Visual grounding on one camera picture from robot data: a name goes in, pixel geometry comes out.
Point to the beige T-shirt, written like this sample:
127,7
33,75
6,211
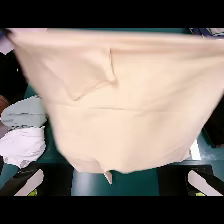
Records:
126,100

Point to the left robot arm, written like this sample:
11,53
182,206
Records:
26,182

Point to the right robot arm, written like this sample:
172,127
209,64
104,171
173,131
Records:
205,182

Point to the pale grey garment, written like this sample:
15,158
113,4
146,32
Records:
25,113

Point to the white garment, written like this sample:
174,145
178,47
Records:
21,145

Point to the black garment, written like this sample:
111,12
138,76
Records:
11,78

